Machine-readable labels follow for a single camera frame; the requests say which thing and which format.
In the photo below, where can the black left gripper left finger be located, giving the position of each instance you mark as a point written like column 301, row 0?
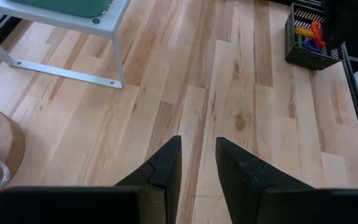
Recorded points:
column 169, row 168

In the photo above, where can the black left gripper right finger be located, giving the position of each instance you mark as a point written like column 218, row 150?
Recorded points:
column 244, row 180

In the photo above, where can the green coil wristband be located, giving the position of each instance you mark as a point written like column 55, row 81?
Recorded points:
column 299, row 42

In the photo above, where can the orange coil wristband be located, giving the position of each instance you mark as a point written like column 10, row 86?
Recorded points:
column 303, row 31

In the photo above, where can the teal plastic bin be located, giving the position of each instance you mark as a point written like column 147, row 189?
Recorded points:
column 73, row 7

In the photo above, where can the black plastic basket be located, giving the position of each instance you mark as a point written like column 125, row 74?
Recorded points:
column 303, row 57

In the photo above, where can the purple coil wristband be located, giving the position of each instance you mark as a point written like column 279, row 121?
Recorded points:
column 311, row 45

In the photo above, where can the white perforated metal shelf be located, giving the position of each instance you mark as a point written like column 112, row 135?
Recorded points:
column 104, row 26

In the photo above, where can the red coil wristband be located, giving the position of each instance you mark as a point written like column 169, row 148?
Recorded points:
column 318, row 32

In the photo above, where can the white shade wooden base lamp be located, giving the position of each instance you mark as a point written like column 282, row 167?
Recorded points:
column 2, row 137

